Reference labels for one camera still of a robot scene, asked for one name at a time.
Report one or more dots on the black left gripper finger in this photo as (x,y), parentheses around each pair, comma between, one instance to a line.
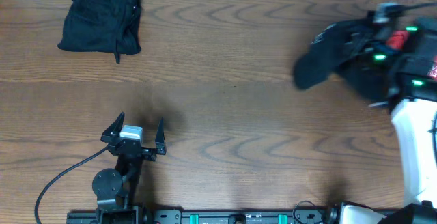
(112,133)
(160,144)

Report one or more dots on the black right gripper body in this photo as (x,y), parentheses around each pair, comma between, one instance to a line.
(373,54)

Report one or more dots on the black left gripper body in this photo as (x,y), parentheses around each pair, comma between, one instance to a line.
(149,156)

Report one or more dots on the black t-shirt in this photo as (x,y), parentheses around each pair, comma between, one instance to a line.
(326,57)

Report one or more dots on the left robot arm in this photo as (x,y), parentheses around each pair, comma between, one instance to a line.
(115,187)

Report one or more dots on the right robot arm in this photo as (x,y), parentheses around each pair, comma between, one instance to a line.
(402,65)

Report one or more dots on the folded black garment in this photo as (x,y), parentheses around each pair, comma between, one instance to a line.
(106,26)

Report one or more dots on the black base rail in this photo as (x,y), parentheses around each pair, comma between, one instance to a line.
(301,214)

